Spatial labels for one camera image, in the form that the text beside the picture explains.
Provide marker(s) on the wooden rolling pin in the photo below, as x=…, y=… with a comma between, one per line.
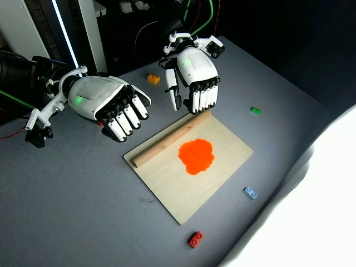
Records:
x=172, y=136

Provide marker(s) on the orange toy brick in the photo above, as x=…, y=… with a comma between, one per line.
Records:
x=153, y=79

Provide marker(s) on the green toy brick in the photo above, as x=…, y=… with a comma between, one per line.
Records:
x=256, y=111

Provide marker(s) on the orange play dough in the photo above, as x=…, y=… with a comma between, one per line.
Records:
x=196, y=155

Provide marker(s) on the light wooden board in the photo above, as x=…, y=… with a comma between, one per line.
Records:
x=180, y=192

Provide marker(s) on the light blue toy brick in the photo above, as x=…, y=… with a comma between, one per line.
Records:
x=251, y=193

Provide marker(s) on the red toy brick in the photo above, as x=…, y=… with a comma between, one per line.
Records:
x=195, y=239

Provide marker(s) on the white cabinet with light strip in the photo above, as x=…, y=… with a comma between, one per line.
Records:
x=16, y=25

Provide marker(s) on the grey table cloth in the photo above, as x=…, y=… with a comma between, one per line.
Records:
x=69, y=208

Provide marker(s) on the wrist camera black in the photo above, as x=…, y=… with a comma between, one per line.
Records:
x=215, y=50
x=37, y=137

